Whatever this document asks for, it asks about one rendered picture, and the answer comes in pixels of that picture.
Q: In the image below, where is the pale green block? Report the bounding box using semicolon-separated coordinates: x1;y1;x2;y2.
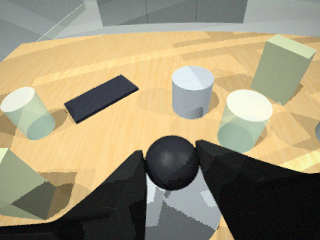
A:
251;35;317;105
0;148;56;221

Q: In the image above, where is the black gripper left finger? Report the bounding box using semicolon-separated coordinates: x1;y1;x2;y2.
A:
0;149;147;240

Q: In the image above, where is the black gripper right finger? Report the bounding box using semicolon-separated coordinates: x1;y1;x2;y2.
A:
196;140;320;240

